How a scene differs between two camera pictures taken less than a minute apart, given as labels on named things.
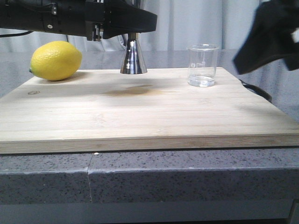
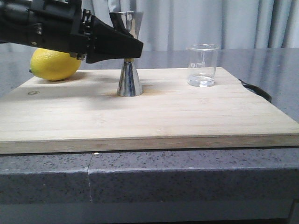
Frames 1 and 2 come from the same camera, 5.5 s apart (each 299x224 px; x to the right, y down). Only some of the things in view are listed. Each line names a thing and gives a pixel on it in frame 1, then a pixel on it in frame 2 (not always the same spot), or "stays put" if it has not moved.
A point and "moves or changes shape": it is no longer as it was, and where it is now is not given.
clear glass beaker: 202,61 stays put
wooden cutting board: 104,110 stays put
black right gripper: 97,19 → 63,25
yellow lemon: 55,60 stays put
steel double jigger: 133,62 moves or changes shape
